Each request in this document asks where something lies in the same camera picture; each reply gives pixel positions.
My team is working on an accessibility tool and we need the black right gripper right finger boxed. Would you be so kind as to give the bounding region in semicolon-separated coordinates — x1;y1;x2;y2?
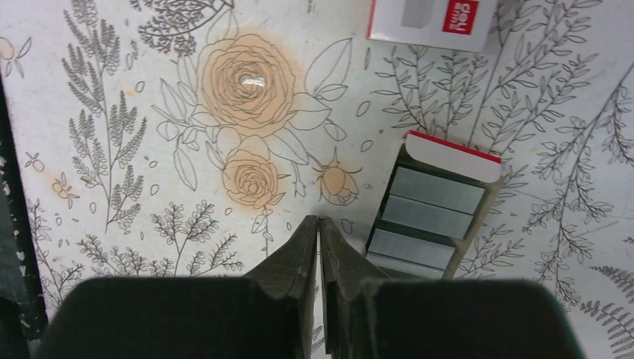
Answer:
318;217;583;358

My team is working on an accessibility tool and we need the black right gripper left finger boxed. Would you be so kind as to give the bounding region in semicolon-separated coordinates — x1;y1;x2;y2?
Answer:
36;215;318;358

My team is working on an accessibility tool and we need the red staple box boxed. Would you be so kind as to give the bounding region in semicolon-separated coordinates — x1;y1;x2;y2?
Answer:
364;131;507;280

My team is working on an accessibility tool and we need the red staple box sleeve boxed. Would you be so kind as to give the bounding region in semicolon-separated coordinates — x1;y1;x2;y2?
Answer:
366;0;499;52

